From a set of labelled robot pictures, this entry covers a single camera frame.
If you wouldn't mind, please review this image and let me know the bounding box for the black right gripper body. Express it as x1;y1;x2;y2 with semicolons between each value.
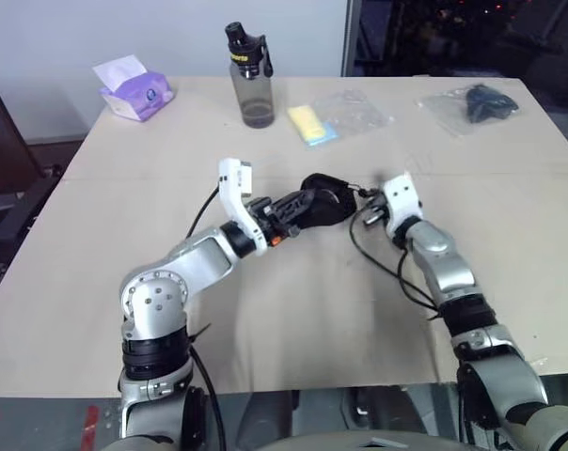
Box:
367;189;392;227

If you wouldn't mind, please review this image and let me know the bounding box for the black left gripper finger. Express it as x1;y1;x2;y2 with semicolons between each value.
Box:
287;208;319;232
277;189;319;213

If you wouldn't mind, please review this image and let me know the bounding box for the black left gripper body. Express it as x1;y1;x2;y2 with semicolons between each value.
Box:
245;194;298;247

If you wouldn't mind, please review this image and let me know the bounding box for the black drawstring pouch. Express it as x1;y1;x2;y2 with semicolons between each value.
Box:
296;172;361;232

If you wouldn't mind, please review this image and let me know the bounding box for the yellow cloth in plastic wrap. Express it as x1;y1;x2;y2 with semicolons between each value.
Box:
286;104;339;148

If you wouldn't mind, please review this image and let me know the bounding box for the clear crumpled plastic bag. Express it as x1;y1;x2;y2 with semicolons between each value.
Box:
311;87;392;138

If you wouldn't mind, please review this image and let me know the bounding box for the clear flat plastic bag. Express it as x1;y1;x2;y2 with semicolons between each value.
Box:
415;84;524;138

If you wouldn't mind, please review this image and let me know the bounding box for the grey water bottle black lid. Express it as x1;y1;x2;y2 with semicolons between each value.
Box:
224;20;277;130

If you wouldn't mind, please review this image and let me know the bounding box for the purple tissue pack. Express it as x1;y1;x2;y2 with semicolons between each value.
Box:
91;54;178;124

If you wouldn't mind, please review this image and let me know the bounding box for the black cabinet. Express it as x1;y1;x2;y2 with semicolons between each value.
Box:
0;73;46;198

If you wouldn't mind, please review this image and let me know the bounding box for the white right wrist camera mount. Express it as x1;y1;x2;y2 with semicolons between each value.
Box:
380;171;427;238

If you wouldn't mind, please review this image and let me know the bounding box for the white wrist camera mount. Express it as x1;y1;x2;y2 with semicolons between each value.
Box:
380;171;427;238
216;158;270;257

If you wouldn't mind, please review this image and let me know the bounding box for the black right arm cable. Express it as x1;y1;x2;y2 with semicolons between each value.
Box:
348;206;441;322

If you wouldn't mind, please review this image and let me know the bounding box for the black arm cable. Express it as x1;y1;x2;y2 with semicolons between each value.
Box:
186;184;229;451
348;206;441;322

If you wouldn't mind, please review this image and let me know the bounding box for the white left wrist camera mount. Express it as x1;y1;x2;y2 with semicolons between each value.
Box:
216;158;270;257

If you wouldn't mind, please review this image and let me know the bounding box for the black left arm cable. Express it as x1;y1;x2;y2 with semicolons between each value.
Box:
186;184;229;451

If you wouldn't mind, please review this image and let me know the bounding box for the black strap bundle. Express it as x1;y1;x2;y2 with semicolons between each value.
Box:
464;83;521;125

